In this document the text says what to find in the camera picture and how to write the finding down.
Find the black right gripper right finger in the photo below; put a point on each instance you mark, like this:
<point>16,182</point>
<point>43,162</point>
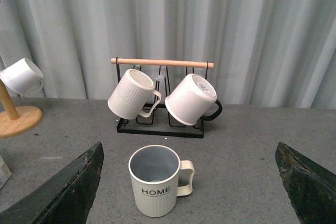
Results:
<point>310,187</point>

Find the cream ribbed hanging mug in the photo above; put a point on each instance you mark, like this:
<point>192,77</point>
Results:
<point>131,94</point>

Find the white mug on tree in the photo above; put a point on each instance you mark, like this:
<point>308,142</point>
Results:
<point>23,77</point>

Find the cream HOME mug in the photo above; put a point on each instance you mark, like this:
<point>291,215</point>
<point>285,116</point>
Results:
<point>158,177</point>

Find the grey pleated curtain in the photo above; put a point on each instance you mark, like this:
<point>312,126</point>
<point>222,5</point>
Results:
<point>273,53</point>

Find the blue white milk carton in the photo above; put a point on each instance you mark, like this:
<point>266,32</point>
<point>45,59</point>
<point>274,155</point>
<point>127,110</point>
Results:
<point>5,173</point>

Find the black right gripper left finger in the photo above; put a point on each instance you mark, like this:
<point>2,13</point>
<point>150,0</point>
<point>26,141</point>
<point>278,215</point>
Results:
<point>67,197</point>

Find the black wire mug rack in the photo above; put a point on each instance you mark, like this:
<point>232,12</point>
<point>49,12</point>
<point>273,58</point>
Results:
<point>160,122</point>

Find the white mug black handle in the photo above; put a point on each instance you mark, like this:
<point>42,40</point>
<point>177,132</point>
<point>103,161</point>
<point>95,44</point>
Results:
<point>194,98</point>

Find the wooden mug tree stand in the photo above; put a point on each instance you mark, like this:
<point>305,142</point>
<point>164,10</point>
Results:
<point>16,120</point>

